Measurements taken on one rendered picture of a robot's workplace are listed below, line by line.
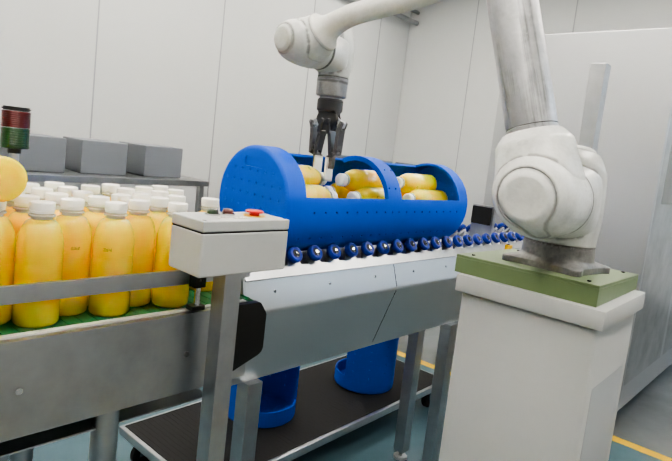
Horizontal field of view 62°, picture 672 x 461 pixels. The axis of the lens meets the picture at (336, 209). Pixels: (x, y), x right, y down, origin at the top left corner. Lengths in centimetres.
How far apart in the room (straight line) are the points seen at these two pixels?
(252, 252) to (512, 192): 49
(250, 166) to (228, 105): 401
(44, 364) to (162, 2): 431
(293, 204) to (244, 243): 36
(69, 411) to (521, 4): 111
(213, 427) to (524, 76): 90
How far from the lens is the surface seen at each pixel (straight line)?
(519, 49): 118
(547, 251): 130
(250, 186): 146
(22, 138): 154
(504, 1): 121
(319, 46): 146
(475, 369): 134
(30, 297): 102
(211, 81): 535
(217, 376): 113
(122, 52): 490
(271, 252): 108
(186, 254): 102
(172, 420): 236
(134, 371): 112
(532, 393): 129
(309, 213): 141
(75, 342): 105
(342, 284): 158
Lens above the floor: 125
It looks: 6 degrees down
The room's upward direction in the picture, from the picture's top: 7 degrees clockwise
